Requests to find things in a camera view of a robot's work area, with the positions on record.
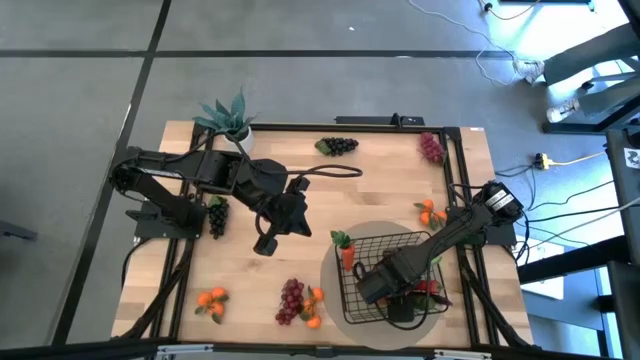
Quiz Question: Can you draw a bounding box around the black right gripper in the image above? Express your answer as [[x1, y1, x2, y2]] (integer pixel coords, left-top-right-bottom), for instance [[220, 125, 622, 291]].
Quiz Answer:
[[355, 252, 420, 305]]

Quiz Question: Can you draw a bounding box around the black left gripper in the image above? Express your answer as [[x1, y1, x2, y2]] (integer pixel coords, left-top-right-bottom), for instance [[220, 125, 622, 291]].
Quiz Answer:
[[259, 174, 314, 240]]

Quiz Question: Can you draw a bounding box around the red chili pepper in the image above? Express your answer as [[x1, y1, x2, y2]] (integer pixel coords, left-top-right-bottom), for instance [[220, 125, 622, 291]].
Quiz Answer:
[[409, 278, 444, 296]]

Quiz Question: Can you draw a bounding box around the orange toy carrot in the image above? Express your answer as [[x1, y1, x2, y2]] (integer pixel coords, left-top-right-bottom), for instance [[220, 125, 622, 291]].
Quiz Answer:
[[329, 229, 357, 273]]

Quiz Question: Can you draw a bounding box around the black grape bunch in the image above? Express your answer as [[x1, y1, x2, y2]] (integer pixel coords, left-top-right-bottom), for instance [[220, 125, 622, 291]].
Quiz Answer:
[[207, 194, 231, 240], [314, 136, 360, 157]]

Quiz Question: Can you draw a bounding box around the red grape bunch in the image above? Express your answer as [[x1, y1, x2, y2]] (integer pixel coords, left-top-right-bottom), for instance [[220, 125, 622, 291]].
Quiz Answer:
[[418, 131, 447, 166], [274, 277, 306, 326]]

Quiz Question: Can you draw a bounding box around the round grey mat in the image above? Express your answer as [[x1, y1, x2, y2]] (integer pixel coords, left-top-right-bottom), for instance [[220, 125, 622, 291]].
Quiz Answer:
[[319, 219, 454, 351]]

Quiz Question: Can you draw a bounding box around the green plant in white pot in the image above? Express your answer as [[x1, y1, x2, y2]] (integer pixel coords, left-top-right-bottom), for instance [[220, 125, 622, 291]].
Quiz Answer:
[[192, 87, 257, 154]]

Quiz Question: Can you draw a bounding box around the black floor beam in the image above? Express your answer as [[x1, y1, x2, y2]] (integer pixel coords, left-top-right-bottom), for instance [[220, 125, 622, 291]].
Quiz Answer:
[[517, 234, 631, 284]]

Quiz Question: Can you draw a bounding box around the person's white shoe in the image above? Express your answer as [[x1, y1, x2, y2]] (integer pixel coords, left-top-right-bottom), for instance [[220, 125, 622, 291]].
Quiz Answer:
[[545, 97, 582, 124], [514, 59, 546, 85]]

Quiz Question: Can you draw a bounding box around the person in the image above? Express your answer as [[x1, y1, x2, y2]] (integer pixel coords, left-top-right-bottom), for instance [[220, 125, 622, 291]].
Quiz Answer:
[[543, 22, 640, 119]]

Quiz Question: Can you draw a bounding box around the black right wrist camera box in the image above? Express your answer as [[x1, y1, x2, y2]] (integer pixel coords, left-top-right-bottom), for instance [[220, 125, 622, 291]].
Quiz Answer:
[[387, 298, 417, 324]]

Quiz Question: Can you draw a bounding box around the black wire basket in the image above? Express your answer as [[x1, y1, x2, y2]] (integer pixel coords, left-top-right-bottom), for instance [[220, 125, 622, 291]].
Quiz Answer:
[[333, 230, 450, 325]]

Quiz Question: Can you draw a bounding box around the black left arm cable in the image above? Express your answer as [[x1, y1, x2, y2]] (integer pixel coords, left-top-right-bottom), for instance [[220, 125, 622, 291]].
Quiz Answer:
[[234, 134, 365, 180]]

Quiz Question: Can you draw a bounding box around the silver metal bracket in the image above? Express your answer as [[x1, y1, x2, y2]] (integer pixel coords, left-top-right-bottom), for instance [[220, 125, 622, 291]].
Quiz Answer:
[[433, 348, 494, 360]]

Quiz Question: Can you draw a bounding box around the black bar mount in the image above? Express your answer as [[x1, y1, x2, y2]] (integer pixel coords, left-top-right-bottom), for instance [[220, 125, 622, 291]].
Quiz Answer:
[[334, 113, 426, 127]]

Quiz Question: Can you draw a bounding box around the black metal table frame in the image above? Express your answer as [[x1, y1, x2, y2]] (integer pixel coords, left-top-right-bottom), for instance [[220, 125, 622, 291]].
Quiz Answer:
[[112, 122, 534, 354]]

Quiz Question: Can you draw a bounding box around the white floor cable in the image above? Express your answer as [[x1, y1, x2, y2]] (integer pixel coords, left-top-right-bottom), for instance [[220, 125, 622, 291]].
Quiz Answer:
[[407, 0, 531, 86]]

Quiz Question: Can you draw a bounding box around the black floor cable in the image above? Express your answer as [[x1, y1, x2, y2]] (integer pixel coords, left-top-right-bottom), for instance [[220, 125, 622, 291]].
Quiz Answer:
[[479, 0, 541, 21]]

